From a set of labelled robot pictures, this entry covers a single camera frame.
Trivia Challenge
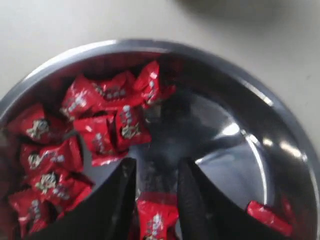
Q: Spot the red wrapped candy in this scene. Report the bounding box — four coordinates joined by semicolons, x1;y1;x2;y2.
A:
133;60;176;109
246;200;293;237
136;191;179;240
6;103;71;144
59;74;107;121

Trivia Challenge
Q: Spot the red wrapped candy middle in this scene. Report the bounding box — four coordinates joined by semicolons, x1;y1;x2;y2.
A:
246;200;293;237

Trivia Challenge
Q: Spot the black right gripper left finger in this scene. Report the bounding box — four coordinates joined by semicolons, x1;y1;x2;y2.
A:
28;158;137;240

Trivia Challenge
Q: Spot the red wrapped candy bottom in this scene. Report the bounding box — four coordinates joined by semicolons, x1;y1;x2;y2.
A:
136;191;179;240

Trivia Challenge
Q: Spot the red wrapped candy top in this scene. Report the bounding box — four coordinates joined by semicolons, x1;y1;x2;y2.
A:
133;60;176;109

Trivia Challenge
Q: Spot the round stainless steel plate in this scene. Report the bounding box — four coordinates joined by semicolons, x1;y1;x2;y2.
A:
0;39;320;240

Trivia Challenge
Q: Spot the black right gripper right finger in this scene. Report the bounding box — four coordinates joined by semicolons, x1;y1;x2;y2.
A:
177;159;285;240

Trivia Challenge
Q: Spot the red wrapped candy lower left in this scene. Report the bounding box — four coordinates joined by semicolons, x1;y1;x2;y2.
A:
6;103;71;144

